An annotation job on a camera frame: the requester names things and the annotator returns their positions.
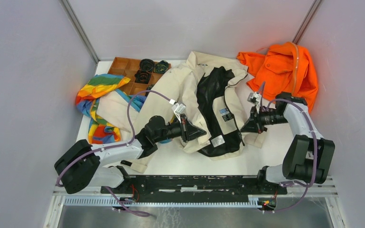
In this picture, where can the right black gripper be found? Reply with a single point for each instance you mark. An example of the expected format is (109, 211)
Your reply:
(252, 126)

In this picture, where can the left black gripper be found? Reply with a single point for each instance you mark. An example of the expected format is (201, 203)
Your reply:
(185, 129)

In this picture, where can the beige zip jacket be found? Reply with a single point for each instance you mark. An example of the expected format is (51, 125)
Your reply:
(206, 85)

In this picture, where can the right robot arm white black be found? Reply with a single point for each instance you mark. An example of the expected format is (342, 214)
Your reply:
(309, 156)

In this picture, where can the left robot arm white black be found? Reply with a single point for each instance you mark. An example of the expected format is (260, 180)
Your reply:
(85, 164)

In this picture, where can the orange jacket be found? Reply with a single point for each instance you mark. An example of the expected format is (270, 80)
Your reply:
(284, 68)

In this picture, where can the black rolled sock near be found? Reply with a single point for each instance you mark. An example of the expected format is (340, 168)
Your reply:
(149, 88)

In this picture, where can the black rolled sock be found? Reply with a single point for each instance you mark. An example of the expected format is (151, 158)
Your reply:
(147, 65)
(149, 88)
(161, 67)
(142, 77)

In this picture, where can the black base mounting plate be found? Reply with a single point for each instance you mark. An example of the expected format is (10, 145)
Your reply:
(196, 189)

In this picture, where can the black rolled sock far right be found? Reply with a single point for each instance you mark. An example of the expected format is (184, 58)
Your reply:
(161, 67)

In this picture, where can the black rolled sock middle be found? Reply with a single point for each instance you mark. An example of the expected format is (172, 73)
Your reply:
(142, 77)

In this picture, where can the black rolled sock far left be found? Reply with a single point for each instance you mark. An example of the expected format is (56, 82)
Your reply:
(147, 65)

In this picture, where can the brown wooden compartment tray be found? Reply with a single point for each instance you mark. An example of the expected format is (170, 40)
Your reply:
(128, 67)

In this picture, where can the rainbow striped garment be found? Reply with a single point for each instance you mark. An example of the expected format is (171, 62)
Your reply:
(100, 131)

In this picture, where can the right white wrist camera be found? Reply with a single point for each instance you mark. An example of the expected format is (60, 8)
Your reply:
(256, 99)

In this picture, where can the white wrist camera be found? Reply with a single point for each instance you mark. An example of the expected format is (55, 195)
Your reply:
(256, 99)
(177, 108)

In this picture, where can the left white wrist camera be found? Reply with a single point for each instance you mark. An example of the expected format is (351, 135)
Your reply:
(177, 108)

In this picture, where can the aluminium frame rail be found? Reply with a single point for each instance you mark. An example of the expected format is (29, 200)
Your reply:
(100, 196)

